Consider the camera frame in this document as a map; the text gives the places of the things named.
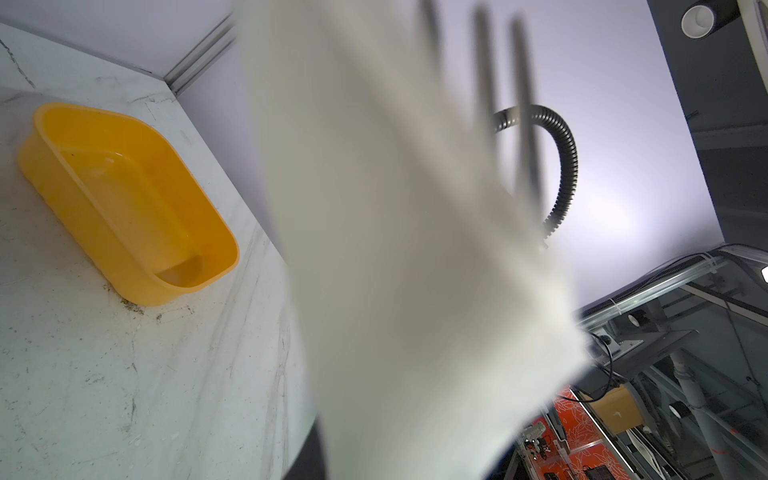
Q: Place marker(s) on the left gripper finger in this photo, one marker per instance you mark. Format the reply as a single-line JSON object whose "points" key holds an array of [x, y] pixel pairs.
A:
{"points": [[310, 462]]}

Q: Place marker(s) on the white paper napkin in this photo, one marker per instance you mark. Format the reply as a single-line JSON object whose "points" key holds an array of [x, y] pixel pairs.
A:
{"points": [[434, 322]]}

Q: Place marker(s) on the silver knife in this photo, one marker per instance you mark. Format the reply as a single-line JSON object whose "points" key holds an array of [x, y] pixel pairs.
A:
{"points": [[529, 171]]}

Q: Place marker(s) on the silver spoon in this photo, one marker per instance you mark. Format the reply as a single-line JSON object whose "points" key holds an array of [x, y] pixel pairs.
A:
{"points": [[484, 67]]}

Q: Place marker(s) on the silver fork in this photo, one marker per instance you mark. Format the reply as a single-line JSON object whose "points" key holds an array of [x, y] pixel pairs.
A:
{"points": [[427, 12]]}

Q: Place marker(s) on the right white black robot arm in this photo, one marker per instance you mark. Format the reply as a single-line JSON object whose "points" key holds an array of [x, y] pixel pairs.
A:
{"points": [[558, 161]]}

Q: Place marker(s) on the yellow plastic tray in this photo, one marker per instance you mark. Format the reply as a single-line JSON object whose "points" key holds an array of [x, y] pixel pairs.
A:
{"points": [[127, 198]]}

